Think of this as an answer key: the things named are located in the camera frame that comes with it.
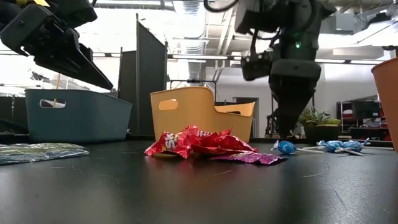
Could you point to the shelf with items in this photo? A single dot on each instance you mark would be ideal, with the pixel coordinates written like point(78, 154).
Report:
point(363, 115)

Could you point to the small potted succulent plant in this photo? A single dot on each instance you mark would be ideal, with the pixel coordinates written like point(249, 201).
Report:
point(320, 127)

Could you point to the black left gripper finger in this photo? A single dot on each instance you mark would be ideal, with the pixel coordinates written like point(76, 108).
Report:
point(84, 71)

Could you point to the yellow tape tag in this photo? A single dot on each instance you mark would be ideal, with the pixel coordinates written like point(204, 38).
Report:
point(34, 2)

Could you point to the silver flexible ventilation duct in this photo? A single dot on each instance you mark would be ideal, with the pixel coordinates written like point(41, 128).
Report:
point(194, 37)

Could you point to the purple Skittles candy packet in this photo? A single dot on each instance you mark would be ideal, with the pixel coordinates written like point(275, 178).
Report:
point(252, 158)

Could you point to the blue-grey plastic bin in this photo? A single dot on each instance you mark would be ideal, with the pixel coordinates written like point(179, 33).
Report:
point(77, 118)

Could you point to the black partition panel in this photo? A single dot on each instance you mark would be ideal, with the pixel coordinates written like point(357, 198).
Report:
point(146, 77)

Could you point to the orange plastic bin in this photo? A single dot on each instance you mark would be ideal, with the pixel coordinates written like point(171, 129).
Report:
point(387, 102)

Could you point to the long ceiling light strip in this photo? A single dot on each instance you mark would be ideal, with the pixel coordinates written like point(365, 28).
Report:
point(202, 57)

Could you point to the yellow plastic bin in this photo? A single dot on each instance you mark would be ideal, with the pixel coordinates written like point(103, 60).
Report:
point(186, 115)

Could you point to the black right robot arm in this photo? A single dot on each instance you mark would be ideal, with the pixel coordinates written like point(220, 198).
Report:
point(280, 15)

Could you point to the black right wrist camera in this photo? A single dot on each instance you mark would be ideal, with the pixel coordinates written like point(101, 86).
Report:
point(256, 67)

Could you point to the black metal stand frame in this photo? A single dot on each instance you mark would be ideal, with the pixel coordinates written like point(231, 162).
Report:
point(271, 124)
point(192, 81)

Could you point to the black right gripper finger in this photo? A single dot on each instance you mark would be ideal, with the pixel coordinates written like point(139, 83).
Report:
point(290, 109)

